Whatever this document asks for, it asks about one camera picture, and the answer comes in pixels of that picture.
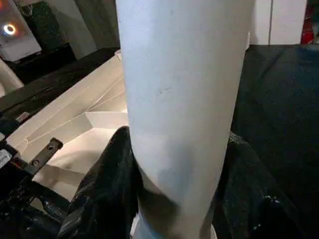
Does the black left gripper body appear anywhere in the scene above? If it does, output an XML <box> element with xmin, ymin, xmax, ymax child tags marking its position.
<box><xmin>0</xmin><ymin>137</ymin><xmax>70</xmax><ymax>200</ymax></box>

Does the red container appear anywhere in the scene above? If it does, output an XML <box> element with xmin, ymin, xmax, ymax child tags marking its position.
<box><xmin>301</xmin><ymin>4</ymin><xmax>319</xmax><ymax>45</ymax></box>

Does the white plastic table top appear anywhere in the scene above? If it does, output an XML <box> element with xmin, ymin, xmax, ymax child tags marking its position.
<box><xmin>4</xmin><ymin>48</ymin><xmax>140</xmax><ymax>209</ymax></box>

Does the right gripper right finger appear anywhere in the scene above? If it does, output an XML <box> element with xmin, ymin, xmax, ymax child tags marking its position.
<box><xmin>199</xmin><ymin>131</ymin><xmax>309</xmax><ymax>239</ymax></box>

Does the white computer case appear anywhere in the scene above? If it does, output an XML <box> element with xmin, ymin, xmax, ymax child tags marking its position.
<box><xmin>0</xmin><ymin>0</ymin><xmax>42</xmax><ymax>62</ymax></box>

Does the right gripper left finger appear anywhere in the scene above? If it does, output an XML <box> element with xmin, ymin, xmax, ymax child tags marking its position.
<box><xmin>56</xmin><ymin>125</ymin><xmax>146</xmax><ymax>239</ymax></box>

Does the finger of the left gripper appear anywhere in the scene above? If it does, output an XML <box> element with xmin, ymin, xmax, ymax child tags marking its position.
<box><xmin>0</xmin><ymin>195</ymin><xmax>73</xmax><ymax>239</ymax></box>

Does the black work mat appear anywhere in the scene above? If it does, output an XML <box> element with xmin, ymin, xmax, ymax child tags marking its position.
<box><xmin>0</xmin><ymin>43</ymin><xmax>319</xmax><ymax>239</ymax></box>

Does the black speaker box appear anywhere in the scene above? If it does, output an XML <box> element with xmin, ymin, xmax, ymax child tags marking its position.
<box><xmin>29</xmin><ymin>0</ymin><xmax>69</xmax><ymax>49</ymax></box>

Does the white cabinet with openings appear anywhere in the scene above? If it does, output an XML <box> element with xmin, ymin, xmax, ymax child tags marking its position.
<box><xmin>249</xmin><ymin>0</ymin><xmax>309</xmax><ymax>46</ymax></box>

